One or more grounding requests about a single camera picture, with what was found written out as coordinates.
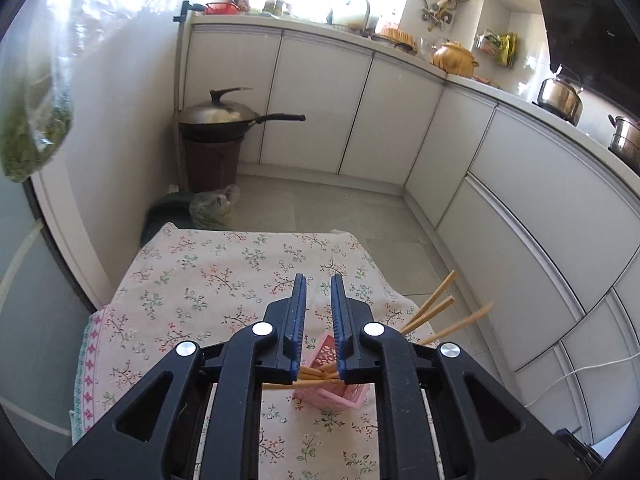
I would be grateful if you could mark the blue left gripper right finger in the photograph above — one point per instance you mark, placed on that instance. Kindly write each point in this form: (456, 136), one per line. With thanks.
(347, 314)

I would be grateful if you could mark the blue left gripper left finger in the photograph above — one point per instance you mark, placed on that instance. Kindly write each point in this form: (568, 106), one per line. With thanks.
(293, 332)

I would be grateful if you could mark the wooden chopstick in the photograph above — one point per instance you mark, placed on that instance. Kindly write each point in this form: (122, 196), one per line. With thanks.
(434, 298)
(428, 315)
(468, 320)
(303, 384)
(326, 371)

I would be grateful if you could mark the pink perforated utensil basket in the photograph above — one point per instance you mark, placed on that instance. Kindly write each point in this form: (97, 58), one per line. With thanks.
(334, 397)

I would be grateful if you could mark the floral tablecloth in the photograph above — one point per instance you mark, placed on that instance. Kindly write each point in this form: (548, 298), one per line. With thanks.
(205, 286)

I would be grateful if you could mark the clear plastic bag on floor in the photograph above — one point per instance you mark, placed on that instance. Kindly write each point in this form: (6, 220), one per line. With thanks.
(212, 210)

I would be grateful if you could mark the dark brown bin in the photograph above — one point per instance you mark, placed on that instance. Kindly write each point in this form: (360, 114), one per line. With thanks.
(212, 159)

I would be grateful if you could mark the black wok with lid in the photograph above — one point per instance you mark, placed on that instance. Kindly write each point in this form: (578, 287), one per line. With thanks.
(218, 120)

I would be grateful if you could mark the yellow ceramic pot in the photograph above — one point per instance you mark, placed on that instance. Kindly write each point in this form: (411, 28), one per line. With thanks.
(454, 59)

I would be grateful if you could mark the red basket on counter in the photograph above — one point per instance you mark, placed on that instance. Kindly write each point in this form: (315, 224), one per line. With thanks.
(222, 8)

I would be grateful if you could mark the bag of green vegetables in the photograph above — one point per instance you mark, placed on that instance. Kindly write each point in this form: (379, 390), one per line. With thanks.
(37, 108)

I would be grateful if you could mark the steel pot with lid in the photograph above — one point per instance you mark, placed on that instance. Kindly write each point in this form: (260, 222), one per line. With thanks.
(560, 95)

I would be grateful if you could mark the yellow green snack packets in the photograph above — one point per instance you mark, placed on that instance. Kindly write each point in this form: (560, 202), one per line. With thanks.
(501, 48)

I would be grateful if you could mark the large steel stockpot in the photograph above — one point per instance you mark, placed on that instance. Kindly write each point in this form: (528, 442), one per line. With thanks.
(625, 143)

